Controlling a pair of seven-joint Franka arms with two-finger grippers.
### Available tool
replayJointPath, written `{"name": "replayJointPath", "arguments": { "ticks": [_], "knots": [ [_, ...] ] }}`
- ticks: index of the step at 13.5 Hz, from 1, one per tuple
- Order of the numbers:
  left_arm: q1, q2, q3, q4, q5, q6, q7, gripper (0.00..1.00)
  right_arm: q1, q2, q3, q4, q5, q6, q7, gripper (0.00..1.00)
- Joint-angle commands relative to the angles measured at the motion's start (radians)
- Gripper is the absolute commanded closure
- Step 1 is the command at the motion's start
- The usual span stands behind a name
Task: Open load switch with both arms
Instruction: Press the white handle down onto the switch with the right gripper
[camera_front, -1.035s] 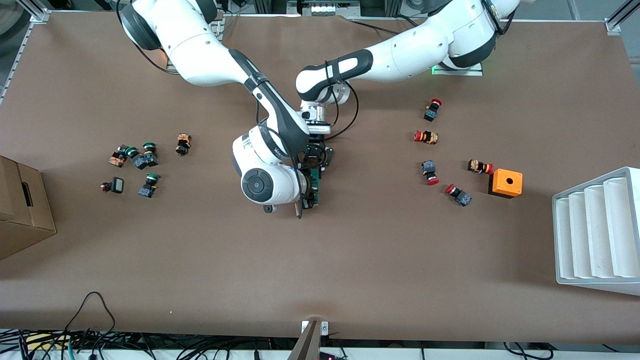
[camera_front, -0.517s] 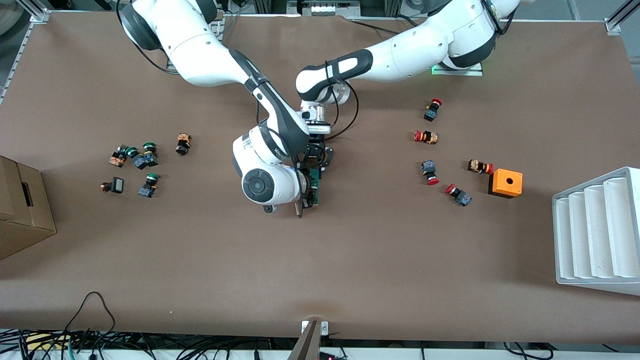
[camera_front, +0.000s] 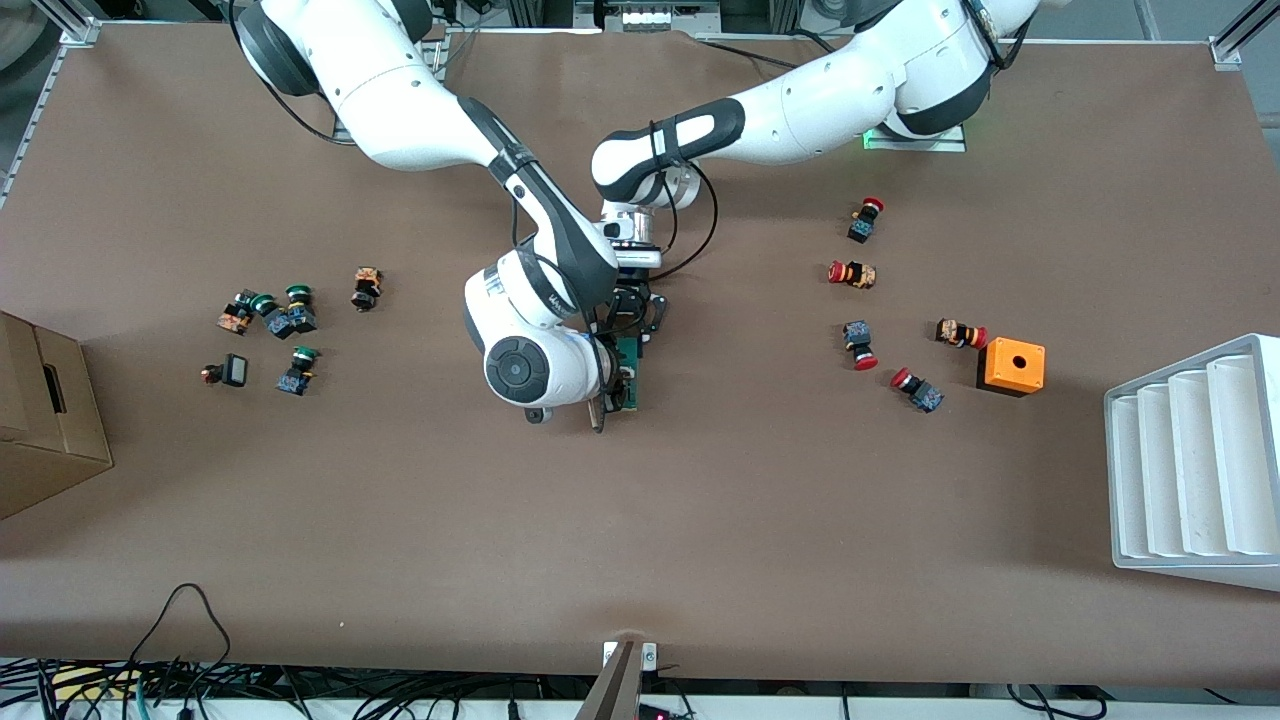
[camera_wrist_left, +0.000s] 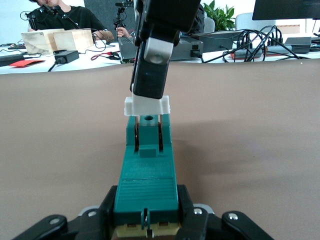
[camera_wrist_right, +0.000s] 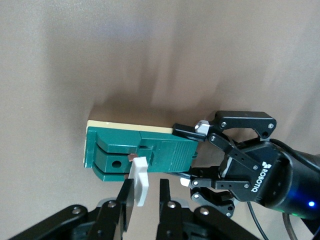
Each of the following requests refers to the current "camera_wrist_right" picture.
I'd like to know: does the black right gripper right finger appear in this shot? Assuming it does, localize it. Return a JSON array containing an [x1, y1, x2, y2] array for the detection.
[[156, 178, 264, 240]]

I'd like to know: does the grey braided cable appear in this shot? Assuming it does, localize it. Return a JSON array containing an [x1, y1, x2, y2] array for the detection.
[[281, 212, 310, 240]]

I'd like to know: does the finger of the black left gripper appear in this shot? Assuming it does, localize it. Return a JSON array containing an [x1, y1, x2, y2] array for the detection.
[[172, 109, 278, 173], [172, 167, 252, 219]]

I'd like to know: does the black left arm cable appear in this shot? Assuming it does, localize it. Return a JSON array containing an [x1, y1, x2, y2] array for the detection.
[[246, 201, 268, 240]]

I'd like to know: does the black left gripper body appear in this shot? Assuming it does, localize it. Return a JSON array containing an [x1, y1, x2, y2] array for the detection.
[[219, 139, 320, 221]]

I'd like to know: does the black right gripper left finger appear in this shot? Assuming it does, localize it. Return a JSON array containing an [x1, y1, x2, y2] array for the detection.
[[9, 177, 138, 240]]

